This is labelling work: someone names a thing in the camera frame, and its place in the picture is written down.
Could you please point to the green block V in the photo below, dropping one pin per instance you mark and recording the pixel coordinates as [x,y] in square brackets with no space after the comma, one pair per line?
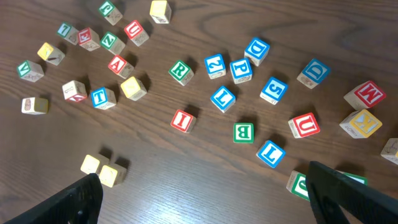
[30,71]

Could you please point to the blue block d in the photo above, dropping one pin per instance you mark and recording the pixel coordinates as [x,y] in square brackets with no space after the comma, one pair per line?
[313,74]
[256,51]

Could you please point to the blue block 1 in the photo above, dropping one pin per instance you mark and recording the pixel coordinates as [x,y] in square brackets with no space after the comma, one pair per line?
[223,99]

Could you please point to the blue block D upper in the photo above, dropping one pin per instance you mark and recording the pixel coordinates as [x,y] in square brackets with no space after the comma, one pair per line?
[256,51]

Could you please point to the green block J top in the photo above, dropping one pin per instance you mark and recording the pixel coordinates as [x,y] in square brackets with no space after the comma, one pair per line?
[110,12]

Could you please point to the green block 4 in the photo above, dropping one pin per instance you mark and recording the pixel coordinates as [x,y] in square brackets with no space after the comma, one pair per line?
[358,178]

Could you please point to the blue block L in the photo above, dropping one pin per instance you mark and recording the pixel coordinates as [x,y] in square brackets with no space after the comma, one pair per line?
[270,153]

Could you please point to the yellow block A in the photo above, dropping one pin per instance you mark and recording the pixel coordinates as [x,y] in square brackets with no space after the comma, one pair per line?
[50,54]

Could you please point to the red block E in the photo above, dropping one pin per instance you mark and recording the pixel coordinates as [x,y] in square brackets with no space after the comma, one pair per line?
[88,39]

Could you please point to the red block M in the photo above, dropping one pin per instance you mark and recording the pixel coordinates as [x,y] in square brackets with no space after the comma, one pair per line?
[365,96]

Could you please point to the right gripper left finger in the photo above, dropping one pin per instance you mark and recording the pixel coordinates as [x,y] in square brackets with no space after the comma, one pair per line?
[80,202]

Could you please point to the green block B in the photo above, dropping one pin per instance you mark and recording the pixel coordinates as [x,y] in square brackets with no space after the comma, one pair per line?
[243,133]

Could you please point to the green block j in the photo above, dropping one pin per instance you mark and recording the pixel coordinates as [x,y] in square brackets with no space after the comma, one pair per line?
[297,185]
[110,12]

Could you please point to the blue block T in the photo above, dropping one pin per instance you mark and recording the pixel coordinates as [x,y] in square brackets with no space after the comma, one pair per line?
[103,98]

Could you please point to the blue block 2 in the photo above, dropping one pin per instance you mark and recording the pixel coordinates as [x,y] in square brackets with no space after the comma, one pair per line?
[215,66]

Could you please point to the wooden block red side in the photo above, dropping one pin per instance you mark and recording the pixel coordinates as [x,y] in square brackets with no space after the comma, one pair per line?
[74,91]

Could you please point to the red block U left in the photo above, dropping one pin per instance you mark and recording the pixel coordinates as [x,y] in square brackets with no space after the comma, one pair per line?
[136,33]

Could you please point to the yellow block O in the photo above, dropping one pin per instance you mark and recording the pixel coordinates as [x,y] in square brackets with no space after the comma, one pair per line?
[112,174]

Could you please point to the green block J lower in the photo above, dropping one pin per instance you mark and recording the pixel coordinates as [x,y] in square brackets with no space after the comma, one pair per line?
[297,185]

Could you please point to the red block U right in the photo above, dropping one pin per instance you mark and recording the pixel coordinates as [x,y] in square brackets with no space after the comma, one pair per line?
[304,125]

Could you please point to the yellow block K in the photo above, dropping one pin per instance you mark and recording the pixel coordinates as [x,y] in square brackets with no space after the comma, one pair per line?
[360,124]

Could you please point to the green block R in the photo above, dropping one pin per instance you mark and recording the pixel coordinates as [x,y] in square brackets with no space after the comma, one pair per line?
[181,72]

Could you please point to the yellow block S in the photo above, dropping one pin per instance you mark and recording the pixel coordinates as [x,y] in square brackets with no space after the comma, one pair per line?
[160,11]

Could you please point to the green block 7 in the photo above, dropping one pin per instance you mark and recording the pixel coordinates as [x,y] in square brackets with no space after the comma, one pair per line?
[68,32]

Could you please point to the plain wooden block right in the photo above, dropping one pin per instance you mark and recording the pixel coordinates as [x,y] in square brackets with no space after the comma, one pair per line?
[389,151]

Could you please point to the blue block D right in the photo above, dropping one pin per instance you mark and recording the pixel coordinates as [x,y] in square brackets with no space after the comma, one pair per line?
[313,74]

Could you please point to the wooden picture block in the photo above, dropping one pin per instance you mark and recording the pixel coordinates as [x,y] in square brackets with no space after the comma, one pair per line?
[34,106]

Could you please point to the red block I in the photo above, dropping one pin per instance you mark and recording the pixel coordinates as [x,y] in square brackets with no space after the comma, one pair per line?
[183,121]

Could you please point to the yellow block C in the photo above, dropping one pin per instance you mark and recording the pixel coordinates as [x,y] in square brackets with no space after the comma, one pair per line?
[93,163]

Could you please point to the green block Z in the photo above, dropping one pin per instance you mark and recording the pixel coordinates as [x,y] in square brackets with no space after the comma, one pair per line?
[112,43]

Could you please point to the red block u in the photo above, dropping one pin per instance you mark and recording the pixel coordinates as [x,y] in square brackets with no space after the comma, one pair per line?
[304,125]
[136,33]

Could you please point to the red block A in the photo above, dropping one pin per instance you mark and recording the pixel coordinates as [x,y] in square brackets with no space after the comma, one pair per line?
[120,66]

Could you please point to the blue block 5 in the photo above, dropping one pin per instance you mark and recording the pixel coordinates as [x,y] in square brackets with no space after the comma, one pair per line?
[273,91]

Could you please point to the blue block P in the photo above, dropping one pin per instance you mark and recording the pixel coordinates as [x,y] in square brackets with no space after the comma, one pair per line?
[241,70]

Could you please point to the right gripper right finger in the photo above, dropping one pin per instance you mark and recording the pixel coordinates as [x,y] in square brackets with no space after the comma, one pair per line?
[329,191]

